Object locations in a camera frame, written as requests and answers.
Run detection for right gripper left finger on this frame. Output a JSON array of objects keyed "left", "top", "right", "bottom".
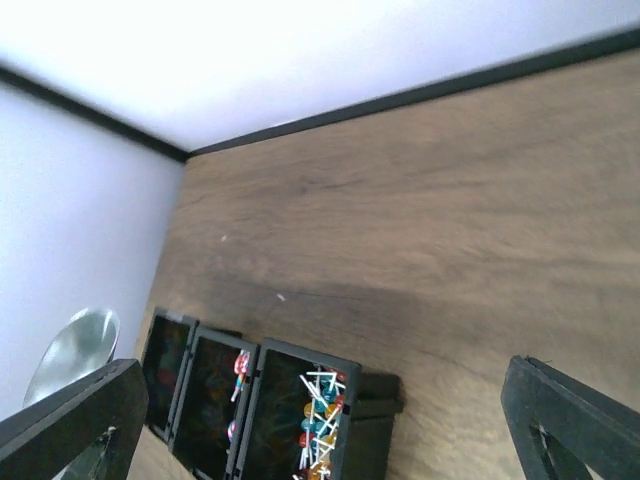
[{"left": 1, "top": 359, "right": 148, "bottom": 479}]

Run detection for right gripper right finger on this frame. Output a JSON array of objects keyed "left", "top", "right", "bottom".
[{"left": 501, "top": 356, "right": 639, "bottom": 479}]

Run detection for metal scoop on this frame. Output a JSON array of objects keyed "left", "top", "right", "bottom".
[{"left": 22, "top": 308, "right": 120, "bottom": 409}]

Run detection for black bin star candies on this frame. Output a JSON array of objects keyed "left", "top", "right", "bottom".
[{"left": 141, "top": 307, "right": 199, "bottom": 443}]

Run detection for black bin swirl lollipops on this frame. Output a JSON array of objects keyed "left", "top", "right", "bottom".
[{"left": 169, "top": 326, "right": 259, "bottom": 479}]

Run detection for black bin round lollipops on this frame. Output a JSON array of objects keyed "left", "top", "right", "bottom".
[{"left": 231, "top": 339, "right": 404, "bottom": 479}]

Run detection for black aluminium frame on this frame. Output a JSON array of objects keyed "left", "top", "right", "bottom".
[{"left": 1, "top": 23, "right": 639, "bottom": 163}]

